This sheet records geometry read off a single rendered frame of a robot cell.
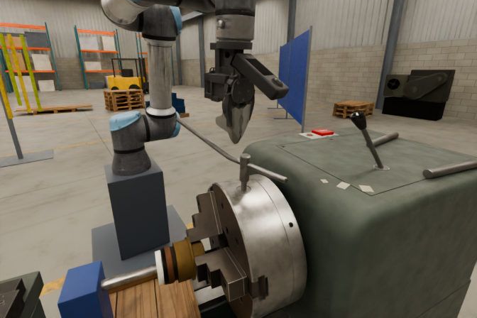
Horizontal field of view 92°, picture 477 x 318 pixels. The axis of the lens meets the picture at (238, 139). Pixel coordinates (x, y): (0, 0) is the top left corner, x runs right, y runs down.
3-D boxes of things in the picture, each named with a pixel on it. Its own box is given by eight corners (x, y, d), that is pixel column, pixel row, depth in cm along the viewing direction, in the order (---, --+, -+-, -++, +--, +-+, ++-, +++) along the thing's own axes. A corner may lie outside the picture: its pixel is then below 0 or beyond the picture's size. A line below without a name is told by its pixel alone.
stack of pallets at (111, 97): (136, 106, 988) (134, 89, 967) (146, 108, 934) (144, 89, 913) (105, 109, 898) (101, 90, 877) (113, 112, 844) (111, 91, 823)
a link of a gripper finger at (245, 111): (229, 134, 57) (230, 97, 54) (248, 140, 54) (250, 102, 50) (221, 138, 55) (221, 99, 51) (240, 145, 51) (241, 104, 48)
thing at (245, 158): (249, 199, 53) (252, 155, 49) (243, 204, 52) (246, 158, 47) (242, 196, 55) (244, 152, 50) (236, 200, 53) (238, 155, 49)
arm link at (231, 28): (262, 18, 44) (235, 13, 38) (260, 44, 46) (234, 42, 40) (233, 20, 48) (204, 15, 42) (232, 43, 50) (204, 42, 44)
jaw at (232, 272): (239, 240, 54) (265, 272, 43) (240, 259, 55) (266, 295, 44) (193, 255, 50) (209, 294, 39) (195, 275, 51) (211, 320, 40)
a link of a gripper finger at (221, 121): (221, 138, 55) (221, 99, 51) (240, 145, 51) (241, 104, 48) (211, 141, 53) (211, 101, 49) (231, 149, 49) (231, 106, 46)
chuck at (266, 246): (231, 238, 79) (234, 156, 67) (283, 338, 52) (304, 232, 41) (206, 246, 75) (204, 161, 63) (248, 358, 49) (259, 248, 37)
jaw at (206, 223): (229, 231, 61) (218, 187, 64) (235, 229, 56) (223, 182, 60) (187, 243, 56) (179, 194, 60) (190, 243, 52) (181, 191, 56)
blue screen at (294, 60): (267, 108, 925) (269, 45, 857) (287, 108, 924) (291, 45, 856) (284, 137, 531) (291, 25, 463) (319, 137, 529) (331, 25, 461)
